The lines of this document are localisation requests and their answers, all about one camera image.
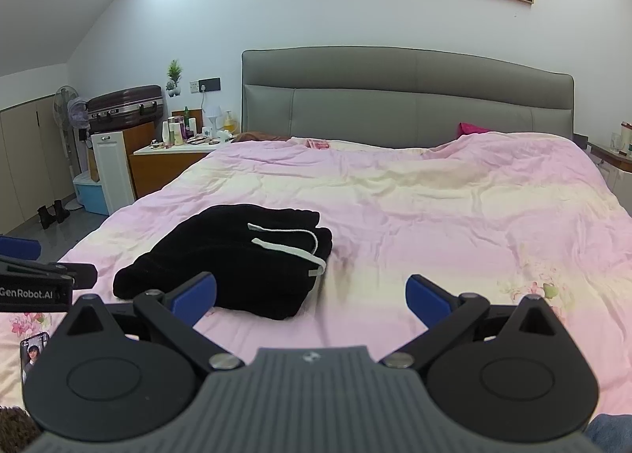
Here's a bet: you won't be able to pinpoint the white standing fan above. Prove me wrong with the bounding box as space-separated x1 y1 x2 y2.
53 86 90 211

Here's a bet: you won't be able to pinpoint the beige wardrobe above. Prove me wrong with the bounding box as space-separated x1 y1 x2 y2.
0 96 75 236

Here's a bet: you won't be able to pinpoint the brown fuzzy object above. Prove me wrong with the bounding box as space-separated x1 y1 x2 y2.
0 406 41 453

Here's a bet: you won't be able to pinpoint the grey padded headboard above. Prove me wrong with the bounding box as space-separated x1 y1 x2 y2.
241 47 576 143

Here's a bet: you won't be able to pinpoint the brown pillow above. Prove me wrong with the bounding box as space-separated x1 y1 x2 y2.
232 131 292 143

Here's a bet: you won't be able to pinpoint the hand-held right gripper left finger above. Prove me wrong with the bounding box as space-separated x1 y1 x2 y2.
52 272 243 372

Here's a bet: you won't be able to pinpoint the black smartphone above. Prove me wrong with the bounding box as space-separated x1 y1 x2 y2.
20 331 51 387

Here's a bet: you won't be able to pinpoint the white table lamp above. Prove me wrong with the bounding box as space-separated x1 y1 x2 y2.
203 104 222 136

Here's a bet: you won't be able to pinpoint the pink floral blanket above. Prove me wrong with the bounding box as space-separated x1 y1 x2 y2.
0 132 632 434

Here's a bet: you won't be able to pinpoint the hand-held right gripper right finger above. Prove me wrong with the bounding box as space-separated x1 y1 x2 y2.
380 274 576 370

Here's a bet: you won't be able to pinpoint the light blue plastic bin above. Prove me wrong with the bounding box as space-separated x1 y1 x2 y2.
73 172 110 215

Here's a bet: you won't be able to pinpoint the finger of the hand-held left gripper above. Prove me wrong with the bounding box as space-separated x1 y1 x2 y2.
0 258 98 289
0 234 43 263

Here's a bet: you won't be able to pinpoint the black pants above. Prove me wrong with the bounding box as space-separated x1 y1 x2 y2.
113 203 334 321

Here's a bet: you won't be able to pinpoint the cluster of cosmetic bottles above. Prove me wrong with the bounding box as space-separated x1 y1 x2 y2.
160 107 198 147

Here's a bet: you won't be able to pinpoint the brown suitcase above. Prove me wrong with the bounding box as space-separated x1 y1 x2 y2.
86 85 164 134

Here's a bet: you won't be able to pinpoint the person's denim-clad leg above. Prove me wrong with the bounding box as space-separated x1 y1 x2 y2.
584 412 632 453

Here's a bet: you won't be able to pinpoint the small potted plant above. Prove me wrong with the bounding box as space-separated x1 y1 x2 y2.
165 59 183 97

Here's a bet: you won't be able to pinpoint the magenta pillow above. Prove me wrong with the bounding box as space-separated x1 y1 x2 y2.
457 122 495 138

